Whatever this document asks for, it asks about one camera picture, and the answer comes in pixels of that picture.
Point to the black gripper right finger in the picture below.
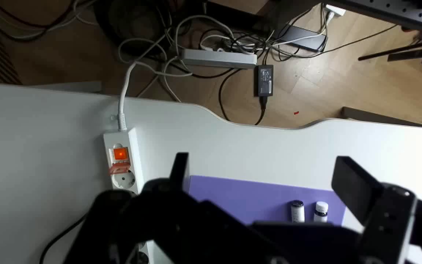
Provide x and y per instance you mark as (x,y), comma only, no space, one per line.
(356,189)

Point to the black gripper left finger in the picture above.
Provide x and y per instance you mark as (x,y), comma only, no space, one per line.
(179,170)

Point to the white power strip red switch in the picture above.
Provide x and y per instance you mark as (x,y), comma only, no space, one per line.
(132,148)

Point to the black power adapter brick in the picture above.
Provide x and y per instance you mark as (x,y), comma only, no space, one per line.
(264,82)

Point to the small white cylinder black cap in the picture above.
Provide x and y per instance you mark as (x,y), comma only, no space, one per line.
(321,212)
(296,212)

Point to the purple mat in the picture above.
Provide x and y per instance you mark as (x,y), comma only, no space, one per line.
(249,196)

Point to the grey floor power strip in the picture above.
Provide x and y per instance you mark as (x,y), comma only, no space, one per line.
(218,60)

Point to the black tripod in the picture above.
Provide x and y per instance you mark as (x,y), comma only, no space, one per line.
(406,52)

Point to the grey flat device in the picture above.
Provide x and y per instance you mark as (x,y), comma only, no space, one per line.
(300,38)

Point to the dark perforated metal plate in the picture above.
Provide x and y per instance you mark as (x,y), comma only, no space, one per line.
(391,11)

